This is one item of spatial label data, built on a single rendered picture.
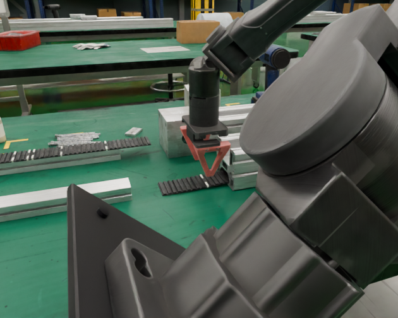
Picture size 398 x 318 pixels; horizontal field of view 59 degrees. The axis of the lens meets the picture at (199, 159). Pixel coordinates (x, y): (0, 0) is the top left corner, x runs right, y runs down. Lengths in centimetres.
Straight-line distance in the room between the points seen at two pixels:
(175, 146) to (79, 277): 68
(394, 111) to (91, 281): 16
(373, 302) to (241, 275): 122
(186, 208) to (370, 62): 53
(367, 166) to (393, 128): 2
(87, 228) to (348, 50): 17
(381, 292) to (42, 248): 112
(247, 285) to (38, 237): 52
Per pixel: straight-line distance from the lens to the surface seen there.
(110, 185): 69
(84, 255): 19
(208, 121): 65
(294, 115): 17
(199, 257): 17
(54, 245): 62
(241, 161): 70
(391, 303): 139
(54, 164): 86
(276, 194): 17
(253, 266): 16
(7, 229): 69
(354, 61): 17
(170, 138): 83
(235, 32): 60
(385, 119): 17
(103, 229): 23
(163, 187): 72
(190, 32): 279
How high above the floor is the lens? 115
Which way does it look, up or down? 26 degrees down
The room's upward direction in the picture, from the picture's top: straight up
